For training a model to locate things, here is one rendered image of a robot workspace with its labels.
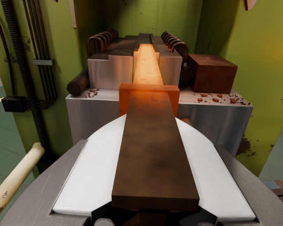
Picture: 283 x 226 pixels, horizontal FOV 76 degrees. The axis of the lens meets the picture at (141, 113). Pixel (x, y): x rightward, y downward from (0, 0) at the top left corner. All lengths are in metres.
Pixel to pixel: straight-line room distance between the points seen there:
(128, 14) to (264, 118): 0.65
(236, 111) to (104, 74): 0.29
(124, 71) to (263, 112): 0.48
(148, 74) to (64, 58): 0.42
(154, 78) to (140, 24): 0.69
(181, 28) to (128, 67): 0.52
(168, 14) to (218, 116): 0.57
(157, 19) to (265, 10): 0.42
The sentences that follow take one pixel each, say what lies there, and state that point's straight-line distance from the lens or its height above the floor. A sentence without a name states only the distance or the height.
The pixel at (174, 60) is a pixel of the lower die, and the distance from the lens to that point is 0.40.
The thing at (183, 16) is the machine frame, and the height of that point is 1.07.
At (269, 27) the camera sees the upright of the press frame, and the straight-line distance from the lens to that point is 0.62.
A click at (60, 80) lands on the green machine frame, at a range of 0.61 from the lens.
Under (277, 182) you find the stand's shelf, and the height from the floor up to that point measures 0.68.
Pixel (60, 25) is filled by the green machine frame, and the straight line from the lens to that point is 0.57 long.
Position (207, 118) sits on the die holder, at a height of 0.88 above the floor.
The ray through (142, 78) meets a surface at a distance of 0.18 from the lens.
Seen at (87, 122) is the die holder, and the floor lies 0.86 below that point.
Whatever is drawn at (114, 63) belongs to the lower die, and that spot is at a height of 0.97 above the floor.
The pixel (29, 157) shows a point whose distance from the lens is 0.71.
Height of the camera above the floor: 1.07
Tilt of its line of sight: 28 degrees down
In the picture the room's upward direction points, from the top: 3 degrees clockwise
